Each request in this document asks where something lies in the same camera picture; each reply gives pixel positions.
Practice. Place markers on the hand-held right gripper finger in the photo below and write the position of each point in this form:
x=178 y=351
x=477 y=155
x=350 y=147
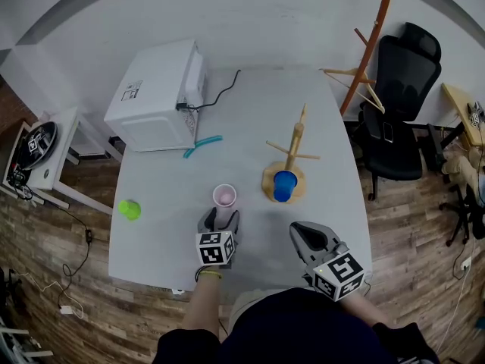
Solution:
x=296 y=241
x=326 y=237

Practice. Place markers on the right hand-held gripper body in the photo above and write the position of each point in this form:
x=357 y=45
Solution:
x=339 y=275

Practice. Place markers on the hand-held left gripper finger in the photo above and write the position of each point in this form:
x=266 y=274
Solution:
x=235 y=224
x=206 y=220

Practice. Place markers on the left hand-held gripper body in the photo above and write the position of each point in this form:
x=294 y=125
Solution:
x=214 y=250

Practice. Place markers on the red plastic cup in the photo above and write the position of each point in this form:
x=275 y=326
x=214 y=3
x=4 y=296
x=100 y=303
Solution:
x=224 y=195

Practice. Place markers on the wooden mug tree stand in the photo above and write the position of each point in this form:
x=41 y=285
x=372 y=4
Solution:
x=267 y=184

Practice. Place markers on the blue plastic cup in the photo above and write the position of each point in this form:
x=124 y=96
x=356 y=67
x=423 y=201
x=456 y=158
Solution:
x=285 y=188

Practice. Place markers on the green plastic cup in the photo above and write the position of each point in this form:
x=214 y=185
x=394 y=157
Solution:
x=129 y=210

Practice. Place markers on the person's left forearm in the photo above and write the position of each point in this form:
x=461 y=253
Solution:
x=201 y=309

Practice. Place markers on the person's right forearm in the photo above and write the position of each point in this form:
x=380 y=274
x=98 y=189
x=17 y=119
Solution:
x=360 y=307

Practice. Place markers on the white socket box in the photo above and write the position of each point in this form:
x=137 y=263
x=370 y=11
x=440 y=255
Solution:
x=178 y=291

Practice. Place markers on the person's beige trousers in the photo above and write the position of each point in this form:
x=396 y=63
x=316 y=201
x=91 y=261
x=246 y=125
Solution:
x=246 y=305

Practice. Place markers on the person in dark shirt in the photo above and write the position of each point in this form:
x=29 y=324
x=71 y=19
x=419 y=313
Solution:
x=303 y=328

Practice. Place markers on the black office chair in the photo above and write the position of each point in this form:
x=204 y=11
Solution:
x=3 y=286
x=477 y=218
x=394 y=157

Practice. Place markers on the smartphone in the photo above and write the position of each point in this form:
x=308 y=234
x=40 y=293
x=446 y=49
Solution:
x=387 y=132

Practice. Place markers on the white power strip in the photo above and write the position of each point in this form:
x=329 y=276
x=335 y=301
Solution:
x=467 y=263
x=66 y=309

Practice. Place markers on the white microwave oven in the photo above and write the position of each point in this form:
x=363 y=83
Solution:
x=151 y=89

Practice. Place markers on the beige fabric bundle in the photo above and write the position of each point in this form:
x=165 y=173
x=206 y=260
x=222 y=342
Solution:
x=460 y=165

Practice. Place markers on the small white side table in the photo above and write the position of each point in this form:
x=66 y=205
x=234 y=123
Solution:
x=64 y=135

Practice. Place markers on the wooden clothes hanger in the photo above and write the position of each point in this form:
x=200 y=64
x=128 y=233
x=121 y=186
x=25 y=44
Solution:
x=341 y=71

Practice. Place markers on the black white gadget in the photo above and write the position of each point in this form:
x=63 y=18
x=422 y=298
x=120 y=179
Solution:
x=474 y=118
x=34 y=142

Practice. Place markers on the light wooden desk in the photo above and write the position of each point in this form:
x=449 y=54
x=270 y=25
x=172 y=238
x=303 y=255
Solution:
x=458 y=101

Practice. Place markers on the white table frames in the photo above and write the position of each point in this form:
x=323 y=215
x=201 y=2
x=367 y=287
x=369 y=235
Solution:
x=15 y=331

